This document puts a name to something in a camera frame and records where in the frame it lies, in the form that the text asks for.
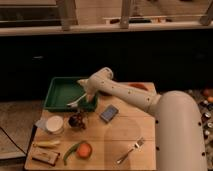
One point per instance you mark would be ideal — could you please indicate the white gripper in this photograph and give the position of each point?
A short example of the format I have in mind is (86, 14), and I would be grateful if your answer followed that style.
(89, 86)

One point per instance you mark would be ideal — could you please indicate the wooden scrub brush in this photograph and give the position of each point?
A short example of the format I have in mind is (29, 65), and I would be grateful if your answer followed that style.
(45, 156)

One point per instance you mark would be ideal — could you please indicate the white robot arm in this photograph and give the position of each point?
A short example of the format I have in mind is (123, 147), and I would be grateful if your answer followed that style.
(179, 131)

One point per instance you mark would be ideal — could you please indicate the green plastic tray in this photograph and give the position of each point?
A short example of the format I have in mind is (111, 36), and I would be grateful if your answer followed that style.
(64, 90)

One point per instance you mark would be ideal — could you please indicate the dark purple grape bunch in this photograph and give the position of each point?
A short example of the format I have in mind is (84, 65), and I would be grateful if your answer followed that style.
(76, 121)

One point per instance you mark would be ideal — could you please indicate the blue rectangular sponge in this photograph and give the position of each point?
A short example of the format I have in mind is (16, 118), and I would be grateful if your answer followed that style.
(108, 114)

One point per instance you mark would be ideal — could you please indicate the white round container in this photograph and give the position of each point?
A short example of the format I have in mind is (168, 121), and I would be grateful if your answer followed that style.
(54, 124)

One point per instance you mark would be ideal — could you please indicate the orange carrot slice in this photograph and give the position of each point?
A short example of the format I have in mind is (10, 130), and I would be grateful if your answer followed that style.
(84, 150)

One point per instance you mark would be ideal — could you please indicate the yellow corn cob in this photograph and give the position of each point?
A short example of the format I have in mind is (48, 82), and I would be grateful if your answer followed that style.
(46, 144)

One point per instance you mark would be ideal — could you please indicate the orange red plate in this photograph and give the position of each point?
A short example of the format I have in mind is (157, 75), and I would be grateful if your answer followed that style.
(138, 85)

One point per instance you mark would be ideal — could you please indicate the silver metal fork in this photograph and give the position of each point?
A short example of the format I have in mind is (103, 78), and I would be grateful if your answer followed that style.
(137, 145)

